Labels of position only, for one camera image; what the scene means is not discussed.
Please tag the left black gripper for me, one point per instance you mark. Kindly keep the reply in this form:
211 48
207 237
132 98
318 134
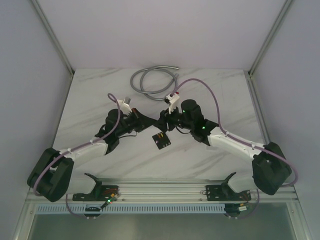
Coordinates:
139 121

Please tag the slotted cable duct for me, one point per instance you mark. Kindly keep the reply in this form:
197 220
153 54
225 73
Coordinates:
137 208

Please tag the black fuse box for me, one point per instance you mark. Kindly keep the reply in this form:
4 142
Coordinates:
161 142

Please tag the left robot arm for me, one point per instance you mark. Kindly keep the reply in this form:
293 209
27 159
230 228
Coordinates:
52 173

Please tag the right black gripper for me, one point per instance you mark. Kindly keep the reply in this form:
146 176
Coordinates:
165 117

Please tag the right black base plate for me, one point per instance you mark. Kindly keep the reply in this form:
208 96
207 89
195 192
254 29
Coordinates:
215 193

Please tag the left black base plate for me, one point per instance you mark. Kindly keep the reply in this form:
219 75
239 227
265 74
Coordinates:
98 194

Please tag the aluminium mounting rail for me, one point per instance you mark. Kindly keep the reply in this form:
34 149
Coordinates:
172 191

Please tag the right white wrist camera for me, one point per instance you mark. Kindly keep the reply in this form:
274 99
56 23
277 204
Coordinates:
172 100

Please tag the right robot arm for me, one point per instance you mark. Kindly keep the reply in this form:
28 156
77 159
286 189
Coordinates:
269 169

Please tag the brown blade fuse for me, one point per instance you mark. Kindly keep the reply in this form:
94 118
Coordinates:
135 112

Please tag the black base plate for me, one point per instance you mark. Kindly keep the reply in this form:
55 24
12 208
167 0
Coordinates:
215 193
98 194

